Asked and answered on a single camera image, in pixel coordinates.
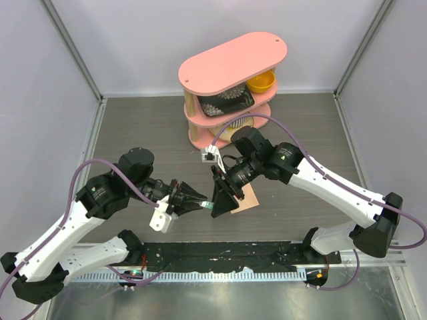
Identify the pink three-tier shelf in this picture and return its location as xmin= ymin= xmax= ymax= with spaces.
xmin=178 ymin=31 xmax=288 ymax=149

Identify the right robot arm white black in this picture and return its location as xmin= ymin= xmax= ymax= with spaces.
xmin=211 ymin=126 xmax=403 ymax=263

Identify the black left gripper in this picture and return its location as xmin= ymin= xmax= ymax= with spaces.
xmin=129 ymin=179 xmax=207 ymax=217

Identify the aluminium frame rail left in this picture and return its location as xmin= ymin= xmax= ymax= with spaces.
xmin=39 ymin=0 xmax=103 ymax=103

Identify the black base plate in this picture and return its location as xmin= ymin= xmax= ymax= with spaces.
xmin=112 ymin=241 xmax=342 ymax=273

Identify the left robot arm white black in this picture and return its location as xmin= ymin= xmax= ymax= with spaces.
xmin=1 ymin=147 xmax=207 ymax=305

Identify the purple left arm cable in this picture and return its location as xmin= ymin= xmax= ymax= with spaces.
xmin=0 ymin=158 xmax=171 ymax=319

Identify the white slotted cable duct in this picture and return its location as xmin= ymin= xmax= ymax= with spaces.
xmin=73 ymin=267 xmax=306 ymax=283

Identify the beige patterned plate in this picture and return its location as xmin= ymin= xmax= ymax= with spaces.
xmin=219 ymin=116 xmax=254 ymax=142

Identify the black floral plate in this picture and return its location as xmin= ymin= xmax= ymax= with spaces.
xmin=197 ymin=83 xmax=254 ymax=117

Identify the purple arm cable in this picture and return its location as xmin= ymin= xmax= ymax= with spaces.
xmin=211 ymin=113 xmax=427 ymax=291
xmin=0 ymin=158 xmax=171 ymax=319

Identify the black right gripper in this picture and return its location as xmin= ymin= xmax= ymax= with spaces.
xmin=211 ymin=155 xmax=262 ymax=219

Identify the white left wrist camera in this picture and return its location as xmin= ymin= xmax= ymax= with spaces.
xmin=149 ymin=195 xmax=178 ymax=233

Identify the aluminium frame rail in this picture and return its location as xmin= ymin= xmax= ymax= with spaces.
xmin=334 ymin=0 xmax=396 ymax=99
xmin=39 ymin=0 xmax=103 ymax=103

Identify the aluminium frame rail right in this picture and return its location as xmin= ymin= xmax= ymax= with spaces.
xmin=334 ymin=0 xmax=396 ymax=99

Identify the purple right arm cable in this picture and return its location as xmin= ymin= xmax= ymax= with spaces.
xmin=211 ymin=113 xmax=427 ymax=291

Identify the striped small bowl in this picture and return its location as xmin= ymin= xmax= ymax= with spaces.
xmin=228 ymin=117 xmax=253 ymax=129

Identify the yellow bowl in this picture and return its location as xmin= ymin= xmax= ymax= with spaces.
xmin=246 ymin=70 xmax=276 ymax=93

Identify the pink envelope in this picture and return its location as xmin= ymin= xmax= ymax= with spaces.
xmin=231 ymin=183 xmax=260 ymax=214

